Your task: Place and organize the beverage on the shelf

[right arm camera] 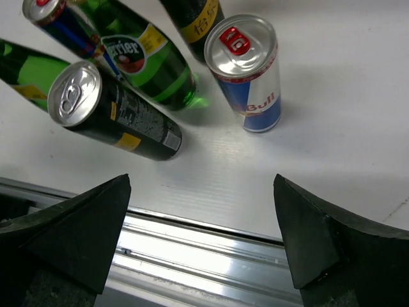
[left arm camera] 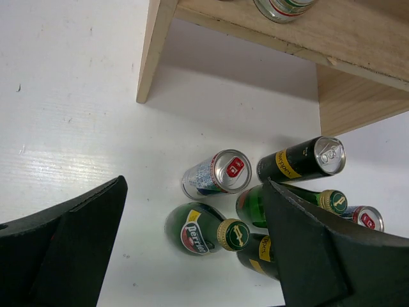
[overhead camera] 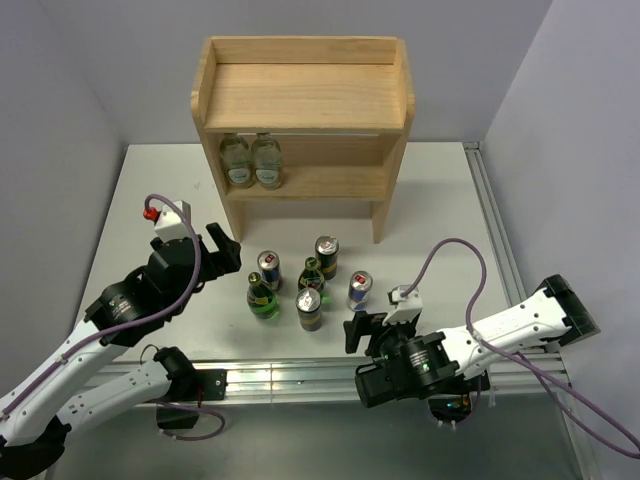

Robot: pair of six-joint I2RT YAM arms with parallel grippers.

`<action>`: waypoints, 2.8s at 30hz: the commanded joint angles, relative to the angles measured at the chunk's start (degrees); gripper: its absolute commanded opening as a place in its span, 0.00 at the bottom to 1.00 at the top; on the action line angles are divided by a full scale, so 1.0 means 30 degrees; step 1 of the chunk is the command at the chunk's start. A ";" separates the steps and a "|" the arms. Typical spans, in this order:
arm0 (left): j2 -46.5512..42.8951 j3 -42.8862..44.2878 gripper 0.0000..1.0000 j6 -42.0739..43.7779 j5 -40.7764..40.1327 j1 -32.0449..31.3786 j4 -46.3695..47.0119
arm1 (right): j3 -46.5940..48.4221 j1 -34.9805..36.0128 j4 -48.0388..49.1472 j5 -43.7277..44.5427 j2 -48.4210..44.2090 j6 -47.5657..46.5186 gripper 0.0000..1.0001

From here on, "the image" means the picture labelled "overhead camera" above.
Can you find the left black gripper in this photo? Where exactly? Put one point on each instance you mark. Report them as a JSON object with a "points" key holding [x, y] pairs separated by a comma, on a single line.
{"points": [[227, 258]]}

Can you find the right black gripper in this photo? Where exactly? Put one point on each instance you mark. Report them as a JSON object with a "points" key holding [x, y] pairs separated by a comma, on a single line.
{"points": [[364, 323]]}

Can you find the silver blue energy can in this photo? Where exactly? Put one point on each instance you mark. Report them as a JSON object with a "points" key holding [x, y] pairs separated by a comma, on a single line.
{"points": [[360, 285]]}

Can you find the green glass bottle front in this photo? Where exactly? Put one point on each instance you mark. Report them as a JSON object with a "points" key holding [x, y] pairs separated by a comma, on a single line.
{"points": [[261, 300]]}

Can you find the green glass bottle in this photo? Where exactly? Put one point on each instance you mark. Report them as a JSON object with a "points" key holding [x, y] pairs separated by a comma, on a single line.
{"points": [[311, 276], [261, 300]]}

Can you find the black yellow soda can front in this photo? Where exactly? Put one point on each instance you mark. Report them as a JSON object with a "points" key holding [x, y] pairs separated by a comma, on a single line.
{"points": [[309, 309]]}

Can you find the black yellow soda can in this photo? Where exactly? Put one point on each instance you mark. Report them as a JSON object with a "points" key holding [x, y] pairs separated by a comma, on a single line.
{"points": [[326, 252], [309, 309]]}

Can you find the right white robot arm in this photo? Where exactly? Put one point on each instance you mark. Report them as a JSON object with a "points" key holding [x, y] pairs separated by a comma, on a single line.
{"points": [[453, 361]]}

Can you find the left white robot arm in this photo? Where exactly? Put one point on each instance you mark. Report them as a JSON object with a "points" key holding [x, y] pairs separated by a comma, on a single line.
{"points": [[51, 407]]}

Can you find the wooden two-tier shelf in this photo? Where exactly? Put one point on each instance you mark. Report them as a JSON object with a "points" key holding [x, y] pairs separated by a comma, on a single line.
{"points": [[342, 108]]}

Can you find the blue red energy can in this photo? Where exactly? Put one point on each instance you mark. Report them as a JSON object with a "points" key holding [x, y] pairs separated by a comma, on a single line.
{"points": [[270, 269]]}

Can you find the green glass bottle rear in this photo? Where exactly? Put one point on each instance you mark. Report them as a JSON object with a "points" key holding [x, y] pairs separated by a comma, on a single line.
{"points": [[311, 276]]}

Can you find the clear glass bottle left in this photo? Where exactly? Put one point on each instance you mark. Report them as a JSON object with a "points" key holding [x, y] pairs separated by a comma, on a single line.
{"points": [[237, 160]]}

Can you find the clear glass bottle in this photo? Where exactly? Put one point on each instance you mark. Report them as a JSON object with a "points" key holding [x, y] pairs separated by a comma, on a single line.
{"points": [[237, 160], [267, 159]]}

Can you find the clear glass bottle right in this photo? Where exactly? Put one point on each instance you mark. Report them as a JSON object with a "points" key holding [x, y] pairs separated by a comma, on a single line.
{"points": [[267, 159]]}

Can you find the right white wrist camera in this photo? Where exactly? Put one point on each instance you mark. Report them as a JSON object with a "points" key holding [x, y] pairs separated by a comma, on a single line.
{"points": [[406, 305]]}

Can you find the aluminium front rail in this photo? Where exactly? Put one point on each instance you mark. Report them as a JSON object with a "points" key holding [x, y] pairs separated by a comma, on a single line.
{"points": [[332, 380]]}

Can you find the aluminium side rail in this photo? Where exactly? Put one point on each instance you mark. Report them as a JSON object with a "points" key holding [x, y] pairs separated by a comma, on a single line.
{"points": [[583, 453]]}

